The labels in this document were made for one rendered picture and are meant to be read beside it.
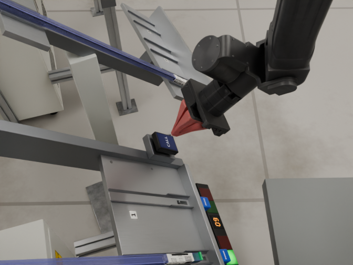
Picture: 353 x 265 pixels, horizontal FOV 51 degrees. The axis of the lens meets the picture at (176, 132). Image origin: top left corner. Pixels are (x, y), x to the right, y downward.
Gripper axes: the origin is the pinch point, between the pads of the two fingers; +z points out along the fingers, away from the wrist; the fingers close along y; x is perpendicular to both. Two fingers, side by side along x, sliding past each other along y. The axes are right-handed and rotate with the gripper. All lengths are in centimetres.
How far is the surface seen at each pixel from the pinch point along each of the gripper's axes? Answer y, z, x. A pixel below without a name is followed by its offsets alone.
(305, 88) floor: -58, 3, 118
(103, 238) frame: -1, 51, 17
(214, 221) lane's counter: 13.8, 8.2, 13.4
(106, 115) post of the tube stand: -22.3, 23.1, 4.2
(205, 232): 17.4, 5.7, 6.1
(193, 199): 10.4, 6.0, 6.1
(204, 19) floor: -121, 25, 95
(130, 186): 8.5, 7.3, -7.9
